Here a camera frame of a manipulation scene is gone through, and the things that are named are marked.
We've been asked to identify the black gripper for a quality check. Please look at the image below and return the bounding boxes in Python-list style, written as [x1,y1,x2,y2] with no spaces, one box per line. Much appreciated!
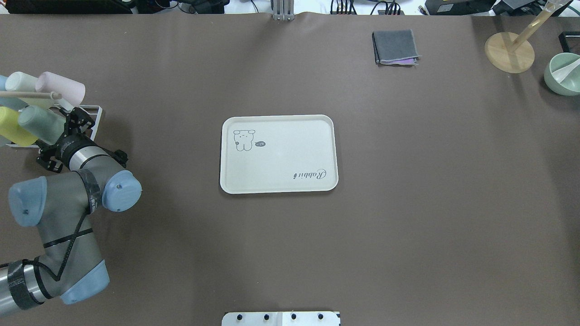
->
[55,107,96,154]

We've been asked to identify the green cup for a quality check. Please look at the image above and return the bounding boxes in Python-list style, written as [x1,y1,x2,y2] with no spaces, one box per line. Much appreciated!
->
[17,105,66,145]

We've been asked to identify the cream rectangular tray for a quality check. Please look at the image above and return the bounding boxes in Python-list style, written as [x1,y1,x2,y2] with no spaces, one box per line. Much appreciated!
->
[219,114,339,194]

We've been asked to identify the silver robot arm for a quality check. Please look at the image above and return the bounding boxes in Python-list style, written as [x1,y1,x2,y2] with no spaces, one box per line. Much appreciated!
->
[1,105,142,317]

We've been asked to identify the pink cup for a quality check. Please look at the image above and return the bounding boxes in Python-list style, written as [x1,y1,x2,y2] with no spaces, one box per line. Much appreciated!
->
[35,72,86,106]

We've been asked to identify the light blue cup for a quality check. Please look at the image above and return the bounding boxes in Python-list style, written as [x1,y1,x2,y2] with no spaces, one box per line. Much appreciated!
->
[0,75,28,111]

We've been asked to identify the yellow cup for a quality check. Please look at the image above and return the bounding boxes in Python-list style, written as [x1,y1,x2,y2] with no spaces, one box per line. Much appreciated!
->
[0,106,38,146]

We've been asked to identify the pale cream cup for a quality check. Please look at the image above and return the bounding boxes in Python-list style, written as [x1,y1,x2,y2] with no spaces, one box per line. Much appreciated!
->
[5,72,55,109]

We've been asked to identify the wooden cup tree stand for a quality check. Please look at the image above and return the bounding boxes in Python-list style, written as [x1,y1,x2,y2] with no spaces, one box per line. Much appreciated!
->
[484,0,570,73]

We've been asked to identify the grey folded cloth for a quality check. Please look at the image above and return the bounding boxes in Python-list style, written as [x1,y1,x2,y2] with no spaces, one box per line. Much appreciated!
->
[372,29,420,66]

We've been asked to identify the white ceramic spoon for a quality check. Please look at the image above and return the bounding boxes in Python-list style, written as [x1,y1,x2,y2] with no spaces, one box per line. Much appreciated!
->
[552,58,580,83]

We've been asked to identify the green bowl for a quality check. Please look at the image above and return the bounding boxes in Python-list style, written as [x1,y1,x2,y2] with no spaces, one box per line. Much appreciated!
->
[543,53,580,96]

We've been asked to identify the white wire cup rack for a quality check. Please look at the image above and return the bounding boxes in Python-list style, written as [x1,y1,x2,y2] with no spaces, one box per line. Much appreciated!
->
[1,91,103,148]

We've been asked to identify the aluminium frame post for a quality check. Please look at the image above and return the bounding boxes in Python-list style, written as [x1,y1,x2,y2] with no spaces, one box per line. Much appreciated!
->
[270,0,295,21]

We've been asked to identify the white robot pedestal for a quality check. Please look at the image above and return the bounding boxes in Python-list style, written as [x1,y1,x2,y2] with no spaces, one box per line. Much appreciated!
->
[221,310,342,326]

